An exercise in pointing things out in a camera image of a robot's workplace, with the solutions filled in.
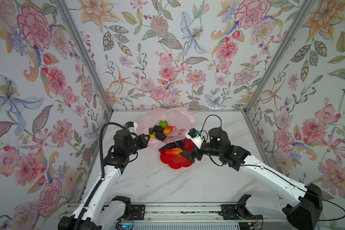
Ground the red flower-shaped plate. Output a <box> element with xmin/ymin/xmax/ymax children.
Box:
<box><xmin>159</xmin><ymin>139</ymin><xmax>193</xmax><ymax>170</ymax></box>

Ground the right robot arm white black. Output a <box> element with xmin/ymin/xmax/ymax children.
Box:
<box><xmin>181</xmin><ymin>127</ymin><xmax>323</xmax><ymax>230</ymax></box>

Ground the red yellow mango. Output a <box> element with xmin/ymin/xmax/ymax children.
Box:
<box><xmin>164</xmin><ymin>148</ymin><xmax>183</xmax><ymax>157</ymax></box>
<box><xmin>163</xmin><ymin>126</ymin><xmax>173</xmax><ymax>135</ymax></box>

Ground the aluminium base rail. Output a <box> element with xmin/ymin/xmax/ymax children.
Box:
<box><xmin>58</xmin><ymin>202</ymin><xmax>305</xmax><ymax>223</ymax></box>

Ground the dark purple grape bunch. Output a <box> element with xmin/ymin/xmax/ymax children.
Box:
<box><xmin>161</xmin><ymin>140</ymin><xmax>185</xmax><ymax>152</ymax></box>

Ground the pink plastic bag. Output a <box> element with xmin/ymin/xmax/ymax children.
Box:
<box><xmin>137</xmin><ymin>107</ymin><xmax>196</xmax><ymax>149</ymax></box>

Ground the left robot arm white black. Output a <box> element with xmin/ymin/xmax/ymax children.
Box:
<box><xmin>57</xmin><ymin>129</ymin><xmax>150</xmax><ymax>230</ymax></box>

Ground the dark avocado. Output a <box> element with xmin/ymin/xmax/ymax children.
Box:
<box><xmin>155</xmin><ymin>132</ymin><xmax>167</xmax><ymax>141</ymax></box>
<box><xmin>153</xmin><ymin>125</ymin><xmax>164</xmax><ymax>133</ymax></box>

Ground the left aluminium corner post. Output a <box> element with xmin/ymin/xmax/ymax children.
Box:
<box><xmin>54</xmin><ymin>0</ymin><xmax>113</xmax><ymax>115</ymax></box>

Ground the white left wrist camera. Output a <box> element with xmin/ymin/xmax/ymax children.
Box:
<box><xmin>124</xmin><ymin>121</ymin><xmax>138</xmax><ymax>134</ymax></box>

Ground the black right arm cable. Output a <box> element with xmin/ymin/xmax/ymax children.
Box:
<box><xmin>199</xmin><ymin>114</ymin><xmax>345</xmax><ymax>222</ymax></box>

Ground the aluminium corner post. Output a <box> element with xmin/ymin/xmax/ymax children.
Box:
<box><xmin>243</xmin><ymin>0</ymin><xmax>313</xmax><ymax>115</ymax></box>
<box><xmin>54</xmin><ymin>0</ymin><xmax>113</xmax><ymax>115</ymax></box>

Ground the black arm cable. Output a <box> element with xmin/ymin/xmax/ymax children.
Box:
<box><xmin>199</xmin><ymin>114</ymin><xmax>345</xmax><ymax>222</ymax></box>
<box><xmin>73</xmin><ymin>122</ymin><xmax>133</xmax><ymax>230</ymax></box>

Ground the green round textured fruit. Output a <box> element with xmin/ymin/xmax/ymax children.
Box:
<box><xmin>159</xmin><ymin>120</ymin><xmax>169</xmax><ymax>129</ymax></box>

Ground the right aluminium corner post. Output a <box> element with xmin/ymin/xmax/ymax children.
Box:
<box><xmin>243</xmin><ymin>0</ymin><xmax>313</xmax><ymax>115</ymax></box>

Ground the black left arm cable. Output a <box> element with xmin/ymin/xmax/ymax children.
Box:
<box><xmin>73</xmin><ymin>122</ymin><xmax>133</xmax><ymax>230</ymax></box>

